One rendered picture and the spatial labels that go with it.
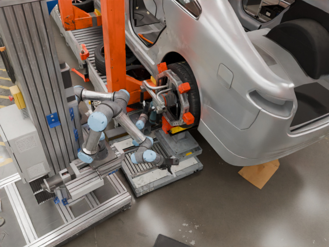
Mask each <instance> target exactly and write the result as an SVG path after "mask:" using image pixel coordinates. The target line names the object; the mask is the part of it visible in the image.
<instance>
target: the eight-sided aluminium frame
mask: <svg viewBox="0 0 329 247"><path fill-rule="evenodd" d="M165 76H167V77H168V78H169V80H170V81H172V83H173V84H174V85H175V87H176V90H177V93H178V96H179V100H180V103H181V113H180V119H179V120H178V121H176V120H175V119H174V118H173V117H172V115H171V114H170V113H169V112H168V110H167V111H166V112H163V113H162V115H163V116H164V117H165V118H166V120H167V121H168V122H169V124H170V125H171V126H176V125H183V124H185V122H184V121H183V120H182V118H183V114H184V113H188V110H189V102H188V99H187V96H186V93H183V94H180V92H179V90H178V86H179V85H181V84H182V83H183V82H182V81H181V80H180V79H179V78H178V77H177V76H176V75H175V74H174V72H173V71H172V70H171V69H170V70H166V71H163V72H162V73H160V74H158V75H156V87H158V86H162V85H163V77H165ZM160 91H162V89H158V90H155V95H156V94H157V93H158V92H160Z"/></svg>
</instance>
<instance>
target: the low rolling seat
mask: <svg viewBox="0 0 329 247"><path fill-rule="evenodd" d="M153 247H192V246H189V245H187V244H184V243H182V242H179V241H177V240H175V239H172V238H170V237H168V236H165V235H163V234H159V235H158V237H157V239H156V241H155V244H154V246H153Z"/></svg>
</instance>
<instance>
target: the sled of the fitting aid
mask: <svg viewBox="0 0 329 247"><path fill-rule="evenodd" d="M155 136H156V138H157V139H158V140H159V142H160V143H161V145H162V146H163V148H164V149H165V150H166V152H167V154H168V155H169V156H175V158H178V159H179V162H182V161H184V160H187V159H189V158H192V157H194V156H197V155H199V154H201V153H202V149H201V147H200V146H199V145H198V147H196V148H193V149H190V150H188V151H185V152H182V153H180V154H177V155H176V154H175V153H174V152H173V150H172V149H171V148H170V146H169V145H168V143H167V142H166V141H165V139H164V138H163V136H162V135H161V134H160V132H159V129H158V130H155Z"/></svg>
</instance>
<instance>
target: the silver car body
mask: <svg viewBox="0 0 329 247"><path fill-rule="evenodd" d="M124 9H125V43H126V44H127V46H128V47H129V49H130V50H131V51H132V52H133V54H134V55H135V56H136V58H137V59H138V60H139V61H140V62H141V63H142V65H143V66H144V67H145V68H146V69H147V70H148V72H149V73H150V74H151V75H152V76H153V78H154V79H155V80H156V75H157V74H158V68H157V65H158V64H159V63H160V61H161V58H162V57H163V55H164V54H165V53H166V52H168V51H170V50H174V51H177V52H179V53H180V54H181V55H182V56H183V57H184V58H185V59H186V60H187V61H188V63H189V65H190V66H191V68H192V70H193V73H194V75H195V78H196V81H197V84H198V88H199V93H200V100H201V119H200V124H199V127H198V131H199V132H200V133H201V134H202V136H203V137H204V138H205V139H206V140H207V142H208V143H209V144H210V145H211V146H212V148H213V149H214V150H215V151H216V152H217V153H218V155H219V156H220V157H221V158H222V159H223V160H224V161H225V162H227V163H228V164H231V165H234V166H254V165H259V164H263V163H267V162H270V161H273V160H276V159H279V158H282V157H284V156H287V155H289V154H291V153H294V152H296V151H298V150H300V149H303V148H305V147H307V146H309V145H311V144H313V143H316V142H318V141H320V140H322V139H324V138H326V137H328V136H329V0H295V1H294V2H293V3H292V4H290V5H289V6H288V7H286V8H285V9H284V10H282V11H281V12H280V13H279V14H278V15H277V16H275V17H274V18H273V19H271V20H269V21H267V22H261V21H259V20H258V19H256V18H255V17H253V16H251V15H250V14H248V13H247V12H246V11H245V9H244V6H243V0H124Z"/></svg>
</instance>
